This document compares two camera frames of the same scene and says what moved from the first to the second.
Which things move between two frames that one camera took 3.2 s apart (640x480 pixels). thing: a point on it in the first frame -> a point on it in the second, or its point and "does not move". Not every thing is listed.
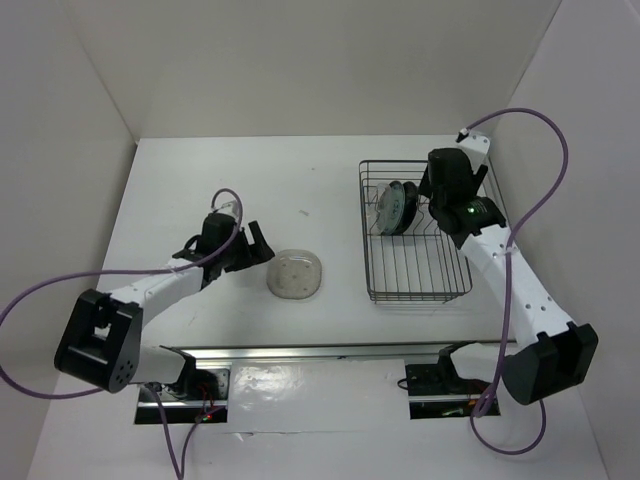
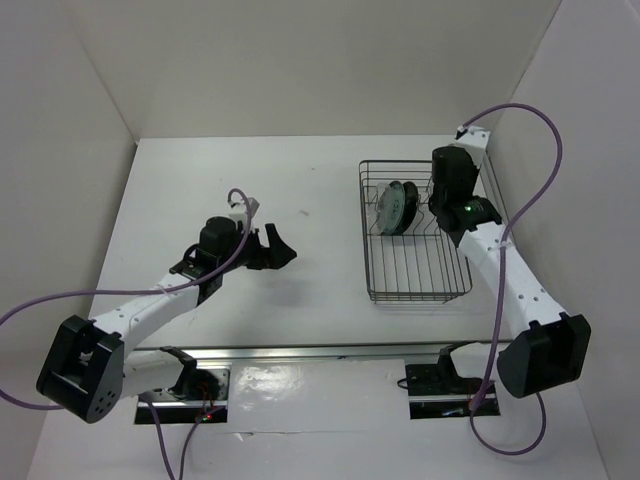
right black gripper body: [426, 190] does not move
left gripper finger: [262, 248] -> [276, 243]
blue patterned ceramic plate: [397, 207] does not move
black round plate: [410, 206] does not move
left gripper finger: [257, 256] -> [278, 261]
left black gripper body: [238, 249] does not move
